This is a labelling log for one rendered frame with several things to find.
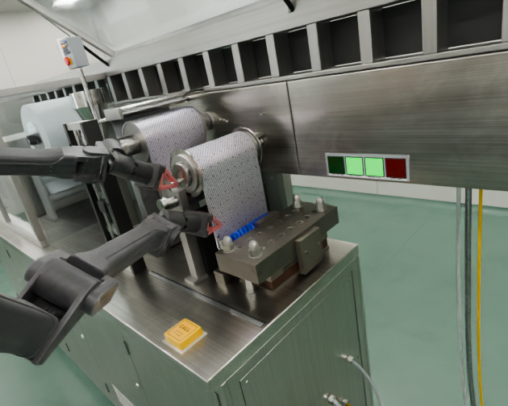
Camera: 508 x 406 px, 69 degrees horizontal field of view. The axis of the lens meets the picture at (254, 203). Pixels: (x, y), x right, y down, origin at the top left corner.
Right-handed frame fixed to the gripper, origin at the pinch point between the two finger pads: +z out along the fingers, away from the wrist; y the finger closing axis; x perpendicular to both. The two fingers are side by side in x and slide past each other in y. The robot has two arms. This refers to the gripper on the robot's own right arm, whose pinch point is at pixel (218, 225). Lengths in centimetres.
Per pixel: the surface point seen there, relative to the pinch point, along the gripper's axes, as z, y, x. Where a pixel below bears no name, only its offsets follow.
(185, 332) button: -15.5, 11.2, -26.2
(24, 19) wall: 70, -557, 214
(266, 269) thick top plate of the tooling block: 1.4, 19.9, -8.6
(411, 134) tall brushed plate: 17, 46, 31
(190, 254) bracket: -2.1, -8.0, -10.9
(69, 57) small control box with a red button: -28, -61, 48
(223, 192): -0.3, 0.3, 10.0
